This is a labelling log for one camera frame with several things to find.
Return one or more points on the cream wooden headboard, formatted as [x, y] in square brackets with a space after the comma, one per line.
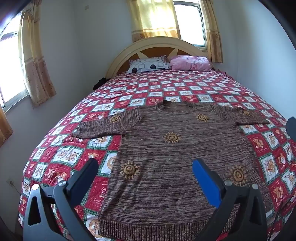
[151, 47]

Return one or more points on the brown knit sweater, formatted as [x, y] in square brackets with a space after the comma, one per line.
[152, 193]

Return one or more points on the pink pillow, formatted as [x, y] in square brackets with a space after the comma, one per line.
[193, 63]

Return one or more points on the yellow side curtain near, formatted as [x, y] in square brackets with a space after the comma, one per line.
[5, 128]

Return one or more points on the grey patterned pillow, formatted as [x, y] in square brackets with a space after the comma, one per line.
[147, 65]

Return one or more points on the black object beside bed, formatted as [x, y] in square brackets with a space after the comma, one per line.
[101, 82]

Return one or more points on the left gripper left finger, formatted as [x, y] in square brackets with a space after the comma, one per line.
[40, 223]

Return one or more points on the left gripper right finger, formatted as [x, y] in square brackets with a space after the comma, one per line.
[250, 221]

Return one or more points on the yellow curtain behind bed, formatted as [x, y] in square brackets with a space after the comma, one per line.
[213, 39]
[153, 19]

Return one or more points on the wall power outlet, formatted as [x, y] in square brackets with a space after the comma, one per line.
[10, 182]

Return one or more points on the red patchwork bedspread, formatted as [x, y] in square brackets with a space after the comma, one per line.
[59, 155]

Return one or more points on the yellow side window curtain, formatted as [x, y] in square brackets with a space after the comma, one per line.
[37, 79]

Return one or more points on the yellow curtain behind bed right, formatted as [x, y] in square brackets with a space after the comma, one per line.
[213, 39]

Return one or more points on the window behind bed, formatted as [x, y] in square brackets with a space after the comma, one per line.
[191, 23]

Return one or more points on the yellow curtain behind bed left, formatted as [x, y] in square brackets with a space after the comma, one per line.
[153, 19]

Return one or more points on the side window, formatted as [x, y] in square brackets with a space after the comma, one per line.
[12, 77]

